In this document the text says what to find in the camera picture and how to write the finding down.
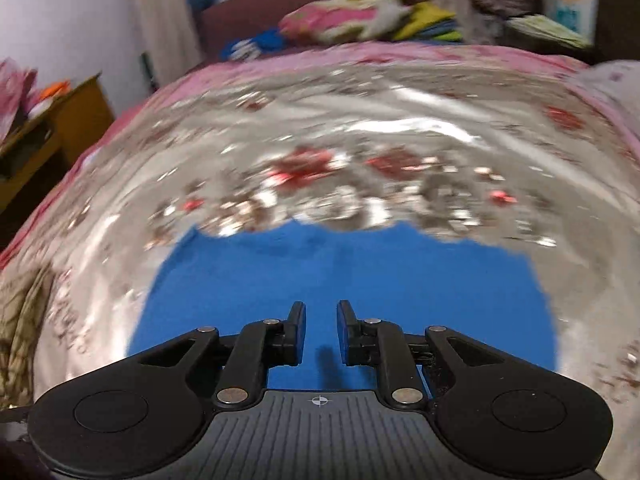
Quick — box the white fuzzy cloth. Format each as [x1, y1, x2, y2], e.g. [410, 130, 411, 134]
[369, 0, 417, 40]

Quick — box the maroon headboard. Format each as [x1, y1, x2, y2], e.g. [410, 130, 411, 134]
[199, 0, 466, 62]

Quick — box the pink floral cloth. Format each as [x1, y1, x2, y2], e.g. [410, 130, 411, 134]
[0, 57, 40, 137]

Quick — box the crumpled blue cloth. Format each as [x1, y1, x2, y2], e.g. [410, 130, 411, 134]
[219, 27, 290, 62]

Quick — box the floral satin bedspread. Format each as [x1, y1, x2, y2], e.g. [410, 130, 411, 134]
[0, 41, 640, 463]

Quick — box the white floral pillow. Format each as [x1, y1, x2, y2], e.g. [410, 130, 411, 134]
[574, 59, 640, 148]

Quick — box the yellow folded cloth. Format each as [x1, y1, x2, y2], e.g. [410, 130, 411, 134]
[392, 1, 465, 43]

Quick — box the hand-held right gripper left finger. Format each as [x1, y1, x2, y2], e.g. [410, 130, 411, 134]
[136, 301, 307, 409]

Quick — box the wooden cabinet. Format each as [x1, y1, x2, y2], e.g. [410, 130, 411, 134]
[0, 72, 119, 213]

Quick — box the blue striped knit sweater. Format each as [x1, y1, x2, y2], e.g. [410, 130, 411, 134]
[127, 219, 559, 394]

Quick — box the stack of folded papers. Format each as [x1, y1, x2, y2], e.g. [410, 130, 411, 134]
[504, 14, 592, 52]

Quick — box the small orange object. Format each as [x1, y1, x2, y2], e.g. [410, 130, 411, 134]
[39, 79, 72, 102]

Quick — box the olive cloth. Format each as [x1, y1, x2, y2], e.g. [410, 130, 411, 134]
[0, 262, 57, 408]

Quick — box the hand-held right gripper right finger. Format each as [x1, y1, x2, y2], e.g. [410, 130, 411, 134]
[336, 300, 503, 407]

